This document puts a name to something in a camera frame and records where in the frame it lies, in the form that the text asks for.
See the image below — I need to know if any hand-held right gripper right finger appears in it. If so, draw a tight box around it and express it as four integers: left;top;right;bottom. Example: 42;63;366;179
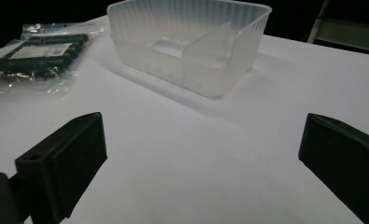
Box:
298;112;369;224

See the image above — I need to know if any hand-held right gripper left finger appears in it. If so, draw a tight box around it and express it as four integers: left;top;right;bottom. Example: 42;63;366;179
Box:
14;111;108;224

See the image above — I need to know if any clear bag of dark packets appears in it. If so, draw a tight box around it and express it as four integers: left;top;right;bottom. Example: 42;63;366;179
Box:
0;21;107;94

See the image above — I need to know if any translucent plastic storage box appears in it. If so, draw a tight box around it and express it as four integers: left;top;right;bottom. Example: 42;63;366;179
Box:
106;0;273;100

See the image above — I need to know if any metal stand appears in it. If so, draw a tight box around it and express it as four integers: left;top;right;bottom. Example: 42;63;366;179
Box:
306;0;369;54

